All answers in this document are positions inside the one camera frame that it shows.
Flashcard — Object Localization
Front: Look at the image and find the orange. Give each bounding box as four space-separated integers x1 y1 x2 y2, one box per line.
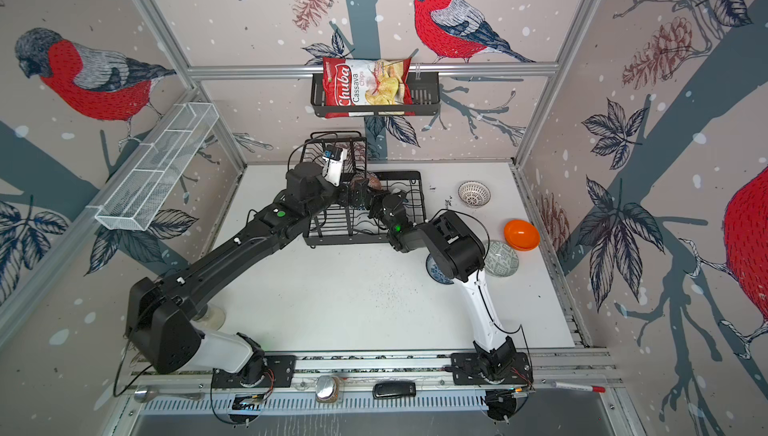
351 173 382 190

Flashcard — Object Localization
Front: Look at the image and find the green grey patterned bowl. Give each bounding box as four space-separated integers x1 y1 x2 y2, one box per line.
485 240 519 278

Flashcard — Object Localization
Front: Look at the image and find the blue floral bowl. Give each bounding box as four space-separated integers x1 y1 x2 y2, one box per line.
425 255 453 285

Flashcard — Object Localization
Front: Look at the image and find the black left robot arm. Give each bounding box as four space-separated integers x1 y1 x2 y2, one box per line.
126 162 385 385

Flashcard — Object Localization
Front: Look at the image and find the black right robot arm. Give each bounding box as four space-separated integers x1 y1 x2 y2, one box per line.
369 192 518 383

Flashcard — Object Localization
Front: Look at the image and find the white brown patterned bowl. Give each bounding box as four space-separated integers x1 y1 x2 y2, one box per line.
457 181 492 208

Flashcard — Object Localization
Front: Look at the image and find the red cassava chips bag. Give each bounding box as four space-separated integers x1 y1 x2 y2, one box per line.
322 58 413 119

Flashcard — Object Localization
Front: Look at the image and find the orange plastic bowl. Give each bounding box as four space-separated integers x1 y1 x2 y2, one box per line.
503 219 541 252

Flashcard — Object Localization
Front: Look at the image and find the black remote fob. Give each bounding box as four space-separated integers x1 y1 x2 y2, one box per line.
372 380 417 400

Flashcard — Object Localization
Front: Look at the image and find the silver bell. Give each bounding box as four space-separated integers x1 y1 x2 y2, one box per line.
315 375 341 404

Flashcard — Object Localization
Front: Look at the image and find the black white round object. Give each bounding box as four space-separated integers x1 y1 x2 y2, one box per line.
197 305 226 331

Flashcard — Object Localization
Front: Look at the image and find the red white pen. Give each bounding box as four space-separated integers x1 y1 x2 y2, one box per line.
544 380 606 394

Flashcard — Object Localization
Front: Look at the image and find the metal ladle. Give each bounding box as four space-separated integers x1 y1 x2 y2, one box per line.
133 386 204 404

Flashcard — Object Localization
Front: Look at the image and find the black wire dish rack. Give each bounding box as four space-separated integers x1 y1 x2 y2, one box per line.
300 131 426 248

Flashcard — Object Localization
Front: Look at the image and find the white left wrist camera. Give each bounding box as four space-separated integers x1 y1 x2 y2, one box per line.
322 146 348 187

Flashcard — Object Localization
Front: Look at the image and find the black wall shelf basket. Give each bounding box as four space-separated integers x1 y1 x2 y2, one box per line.
310 72 441 119

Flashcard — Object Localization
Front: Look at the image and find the white wire wall basket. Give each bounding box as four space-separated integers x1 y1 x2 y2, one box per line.
95 102 219 231

